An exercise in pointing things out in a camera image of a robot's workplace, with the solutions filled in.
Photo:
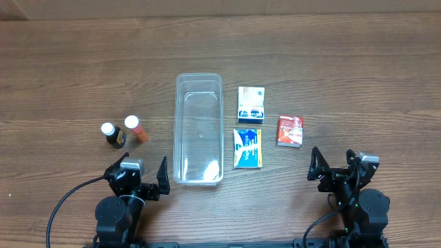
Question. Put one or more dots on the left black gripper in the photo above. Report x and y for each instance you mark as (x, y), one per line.
(138, 181)

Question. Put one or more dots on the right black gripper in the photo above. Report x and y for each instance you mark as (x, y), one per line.
(338, 172)

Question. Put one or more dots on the red white medicine box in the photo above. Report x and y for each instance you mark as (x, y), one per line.
(290, 131)

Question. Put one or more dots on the blue yellow lozenge box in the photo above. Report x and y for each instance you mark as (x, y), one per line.
(248, 149)

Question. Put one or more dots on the white blue plaster box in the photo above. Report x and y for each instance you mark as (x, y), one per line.
(251, 105)

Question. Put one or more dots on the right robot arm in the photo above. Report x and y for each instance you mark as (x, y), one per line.
(363, 211)

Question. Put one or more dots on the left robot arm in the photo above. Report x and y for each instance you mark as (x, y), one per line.
(118, 216)

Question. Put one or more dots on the clear plastic container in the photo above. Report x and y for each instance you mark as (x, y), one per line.
(198, 129)

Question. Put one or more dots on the dark syrup bottle white cap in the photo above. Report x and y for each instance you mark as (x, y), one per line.
(115, 136)

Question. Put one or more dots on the orange tablet tube white cap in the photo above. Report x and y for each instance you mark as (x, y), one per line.
(132, 122)

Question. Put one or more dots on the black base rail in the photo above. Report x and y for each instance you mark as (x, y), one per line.
(295, 243)

